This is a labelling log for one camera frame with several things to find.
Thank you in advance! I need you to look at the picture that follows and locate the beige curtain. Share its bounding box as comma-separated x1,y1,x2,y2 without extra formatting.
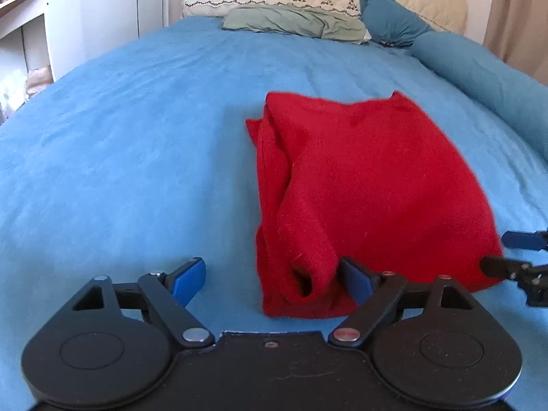
484,0,548,78

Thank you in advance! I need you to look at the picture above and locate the white wardrobe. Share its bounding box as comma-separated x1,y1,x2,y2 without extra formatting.
79,0,172,61

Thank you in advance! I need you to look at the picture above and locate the light blue bolster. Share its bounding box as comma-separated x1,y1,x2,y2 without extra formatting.
409,31,548,159

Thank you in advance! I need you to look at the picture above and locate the green pillow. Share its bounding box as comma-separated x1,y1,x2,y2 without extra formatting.
221,5,372,44

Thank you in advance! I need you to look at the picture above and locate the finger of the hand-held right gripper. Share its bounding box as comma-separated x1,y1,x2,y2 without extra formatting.
502,230,548,251
480,256,548,307

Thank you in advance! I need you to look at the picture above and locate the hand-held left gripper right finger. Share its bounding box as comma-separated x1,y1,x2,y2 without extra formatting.
327,256,477,348

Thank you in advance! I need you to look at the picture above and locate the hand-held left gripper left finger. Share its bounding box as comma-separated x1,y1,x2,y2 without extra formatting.
70,258,215,350

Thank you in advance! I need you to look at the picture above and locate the blue pillow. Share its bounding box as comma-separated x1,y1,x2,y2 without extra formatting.
359,0,435,49

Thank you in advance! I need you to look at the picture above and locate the pale plastic bag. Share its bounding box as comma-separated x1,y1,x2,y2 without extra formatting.
26,66,54,96

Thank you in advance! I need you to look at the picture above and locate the white shelf desk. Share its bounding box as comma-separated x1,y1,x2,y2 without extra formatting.
0,0,84,121

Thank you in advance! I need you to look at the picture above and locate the red knit sweater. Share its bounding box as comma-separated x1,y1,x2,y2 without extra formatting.
245,90,505,320

